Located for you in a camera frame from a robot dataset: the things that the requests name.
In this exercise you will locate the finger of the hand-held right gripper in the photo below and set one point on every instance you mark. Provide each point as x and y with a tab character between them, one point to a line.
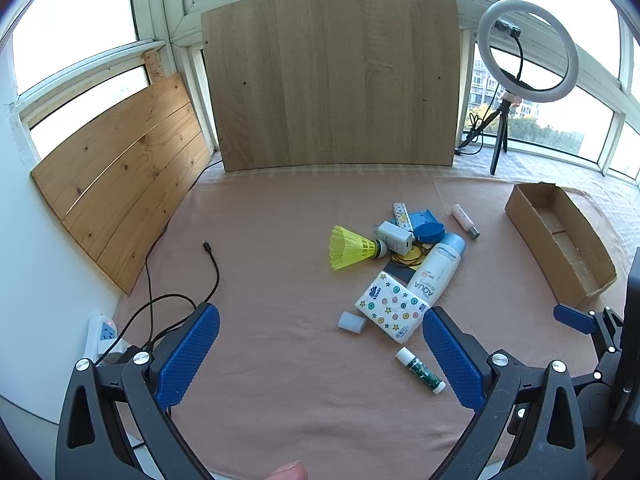
602	385
575	317

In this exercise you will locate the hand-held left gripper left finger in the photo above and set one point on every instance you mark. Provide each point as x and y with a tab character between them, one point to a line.
190	355

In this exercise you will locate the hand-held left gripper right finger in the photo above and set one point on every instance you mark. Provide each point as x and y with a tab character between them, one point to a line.
452	360

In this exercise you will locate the brown cardboard box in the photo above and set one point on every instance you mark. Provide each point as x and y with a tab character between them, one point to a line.
575	260

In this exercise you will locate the patterned tissue packet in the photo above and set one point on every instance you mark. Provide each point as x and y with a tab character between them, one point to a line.
390	307

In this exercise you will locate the white and blue sunscreen bottle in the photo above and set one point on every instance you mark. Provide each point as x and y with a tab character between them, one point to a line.
437	270

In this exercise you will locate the yellow ruler-edged card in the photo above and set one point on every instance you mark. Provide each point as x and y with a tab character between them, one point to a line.
407	258

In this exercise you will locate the blue plastic case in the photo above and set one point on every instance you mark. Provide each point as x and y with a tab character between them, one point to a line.
427	230

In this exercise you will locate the small white grey-capped bottle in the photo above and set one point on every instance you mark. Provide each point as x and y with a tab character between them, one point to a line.
462	217

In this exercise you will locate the yellow plastic shuttlecock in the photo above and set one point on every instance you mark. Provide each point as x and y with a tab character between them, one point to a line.
350	250

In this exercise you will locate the person's left hand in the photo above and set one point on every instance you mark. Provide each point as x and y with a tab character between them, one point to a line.
290	472

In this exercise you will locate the green glue stick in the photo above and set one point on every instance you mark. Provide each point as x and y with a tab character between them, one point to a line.
420	370

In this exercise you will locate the white power strip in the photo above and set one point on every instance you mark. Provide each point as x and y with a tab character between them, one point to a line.
102	332

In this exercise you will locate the dark grey ruler-edged card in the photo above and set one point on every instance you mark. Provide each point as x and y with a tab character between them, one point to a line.
400	274

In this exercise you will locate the white charger plug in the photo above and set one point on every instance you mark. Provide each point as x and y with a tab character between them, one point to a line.
392	237

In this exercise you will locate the patterned small stick packet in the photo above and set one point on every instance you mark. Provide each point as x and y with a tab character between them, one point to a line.
400	215

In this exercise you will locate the pine plank board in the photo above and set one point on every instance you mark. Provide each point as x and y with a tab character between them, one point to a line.
125	170

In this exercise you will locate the black tripod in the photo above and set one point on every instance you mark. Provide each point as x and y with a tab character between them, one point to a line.
500	130

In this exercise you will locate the pink paper tag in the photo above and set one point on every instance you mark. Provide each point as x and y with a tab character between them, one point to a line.
511	100

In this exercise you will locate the black webcam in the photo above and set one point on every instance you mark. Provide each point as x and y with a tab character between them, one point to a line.
509	27

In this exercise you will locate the light wood panel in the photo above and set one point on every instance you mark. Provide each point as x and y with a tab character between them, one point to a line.
330	80

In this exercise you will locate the white window frame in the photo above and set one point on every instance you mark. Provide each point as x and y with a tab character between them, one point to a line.
165	10

